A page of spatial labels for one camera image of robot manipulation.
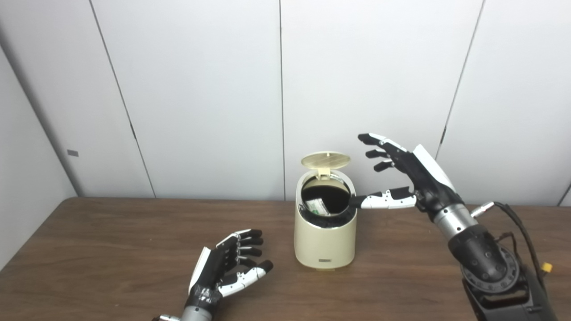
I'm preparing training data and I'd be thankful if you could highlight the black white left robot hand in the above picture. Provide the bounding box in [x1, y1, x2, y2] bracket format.
[184, 229, 274, 308]

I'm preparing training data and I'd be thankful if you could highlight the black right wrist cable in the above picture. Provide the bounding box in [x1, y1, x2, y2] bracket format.
[471, 202, 551, 286]

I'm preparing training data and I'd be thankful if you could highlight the round cream bin lid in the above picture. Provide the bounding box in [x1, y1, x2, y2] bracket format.
[301, 152, 352, 180]

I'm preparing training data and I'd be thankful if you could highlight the white green milk carton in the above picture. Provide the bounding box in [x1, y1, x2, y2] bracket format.
[306, 198, 331, 217]

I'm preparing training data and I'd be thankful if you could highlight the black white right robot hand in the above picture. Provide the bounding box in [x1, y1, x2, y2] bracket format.
[349, 133, 464, 222]

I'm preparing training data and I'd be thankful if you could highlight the cream-colored desktop bin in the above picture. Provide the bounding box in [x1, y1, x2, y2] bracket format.
[294, 169, 358, 270]

